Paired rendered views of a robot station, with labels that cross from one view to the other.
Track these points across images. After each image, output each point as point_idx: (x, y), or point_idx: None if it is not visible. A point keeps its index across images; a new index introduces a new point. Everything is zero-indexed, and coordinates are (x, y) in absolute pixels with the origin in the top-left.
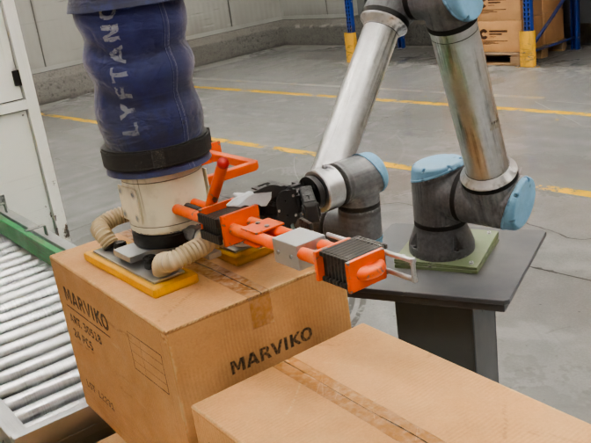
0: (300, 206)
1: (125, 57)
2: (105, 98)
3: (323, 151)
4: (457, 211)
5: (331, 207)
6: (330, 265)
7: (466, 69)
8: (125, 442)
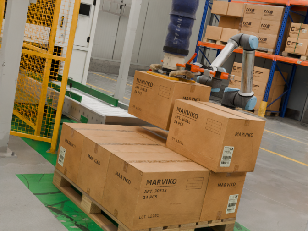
0: None
1: (180, 26)
2: (171, 34)
3: None
4: (234, 101)
5: None
6: (217, 74)
7: (249, 61)
8: (133, 127)
